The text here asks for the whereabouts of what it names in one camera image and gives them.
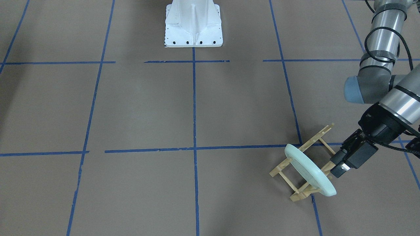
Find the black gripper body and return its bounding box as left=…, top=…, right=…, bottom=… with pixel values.
left=341, top=103, right=412, bottom=154

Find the light green plate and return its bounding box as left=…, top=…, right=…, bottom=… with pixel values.
left=284, top=144, right=337, bottom=197

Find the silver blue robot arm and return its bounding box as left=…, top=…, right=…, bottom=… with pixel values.
left=330, top=0, right=420, bottom=178

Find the wooden dish rack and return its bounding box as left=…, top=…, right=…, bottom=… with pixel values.
left=269, top=123, right=337, bottom=202

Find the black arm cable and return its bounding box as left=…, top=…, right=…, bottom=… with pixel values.
left=359, top=0, right=420, bottom=154

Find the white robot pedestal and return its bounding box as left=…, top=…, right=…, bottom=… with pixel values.
left=164, top=0, right=223, bottom=48

